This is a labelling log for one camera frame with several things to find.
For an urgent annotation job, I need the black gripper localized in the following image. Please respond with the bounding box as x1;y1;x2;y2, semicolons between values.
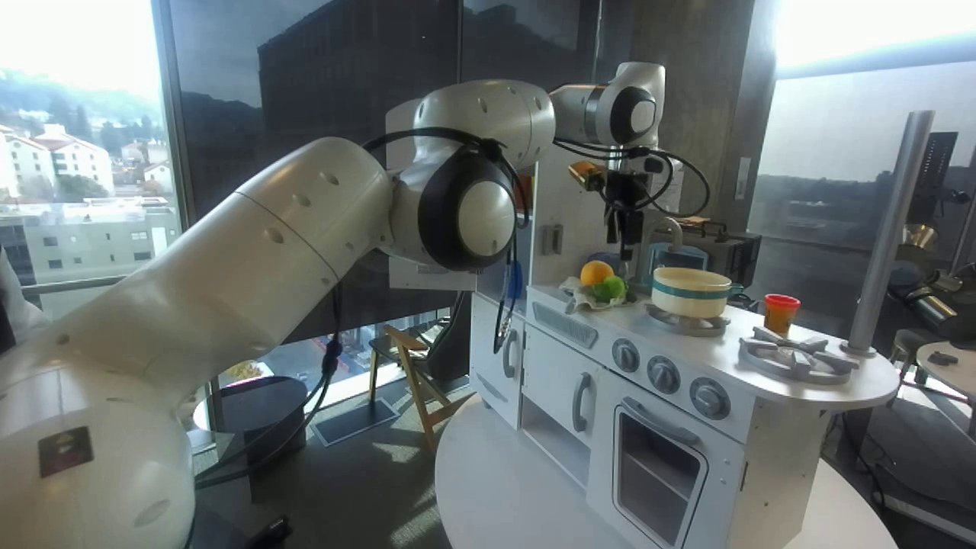
604;166;650;250

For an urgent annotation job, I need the yellow round plush toy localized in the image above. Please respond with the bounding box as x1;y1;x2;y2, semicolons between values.
576;260;620;288

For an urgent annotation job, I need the green plush toy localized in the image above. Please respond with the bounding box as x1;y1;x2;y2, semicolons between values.
592;274;631;309

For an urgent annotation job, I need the white pot teal band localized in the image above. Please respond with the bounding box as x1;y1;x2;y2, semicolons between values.
650;265;735;322

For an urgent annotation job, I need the grey toy stove knob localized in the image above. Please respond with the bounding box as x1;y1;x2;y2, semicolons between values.
689;375;735;423
647;353;684;397
611;334;644;375

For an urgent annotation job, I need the white toy kitchen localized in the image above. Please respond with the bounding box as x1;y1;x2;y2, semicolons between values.
467;148;903;549

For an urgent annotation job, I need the orange cup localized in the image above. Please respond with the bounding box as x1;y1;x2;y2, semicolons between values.
761;288;806;339

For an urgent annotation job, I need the wooden folding chair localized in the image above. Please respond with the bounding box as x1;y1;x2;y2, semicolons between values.
365;320;463;444

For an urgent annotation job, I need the grey metal pole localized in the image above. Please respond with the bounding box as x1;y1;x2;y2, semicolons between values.
844;106;938;361

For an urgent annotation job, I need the white toy oven door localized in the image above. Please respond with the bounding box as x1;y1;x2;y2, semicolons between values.
608;397;754;549

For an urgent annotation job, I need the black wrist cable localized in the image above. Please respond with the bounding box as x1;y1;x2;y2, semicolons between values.
552;134;717;222

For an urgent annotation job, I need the blue black hanging cable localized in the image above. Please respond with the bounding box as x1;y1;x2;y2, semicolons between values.
490;224;534;353

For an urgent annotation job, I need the grey cabinet door handle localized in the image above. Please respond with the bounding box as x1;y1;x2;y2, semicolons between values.
571;372;599;437
499;320;525;382

